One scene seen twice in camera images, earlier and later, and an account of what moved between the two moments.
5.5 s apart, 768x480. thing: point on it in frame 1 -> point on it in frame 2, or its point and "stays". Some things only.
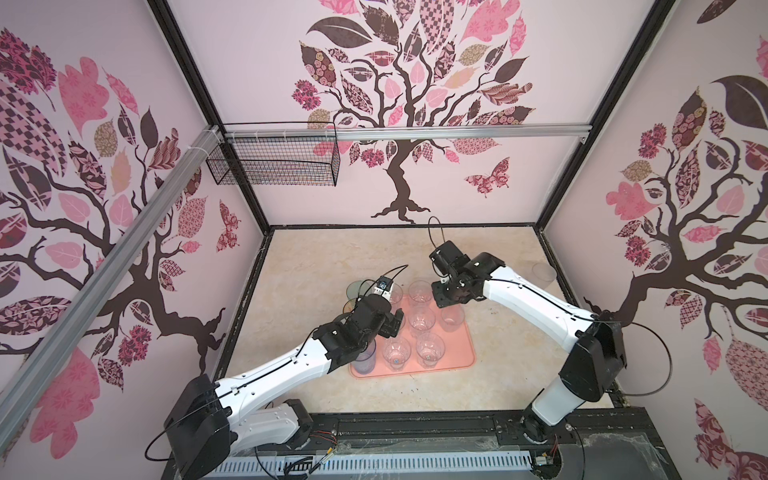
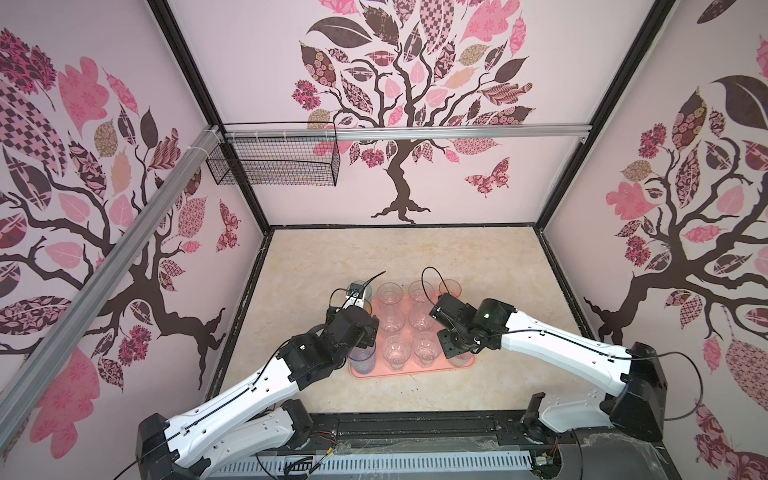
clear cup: [396, 293] stays
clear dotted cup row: [544, 271] -> [462, 359]
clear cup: [419, 293] stays
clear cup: [396, 351] stays
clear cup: [430, 348] stays
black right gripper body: [446, 292] -> [452, 342]
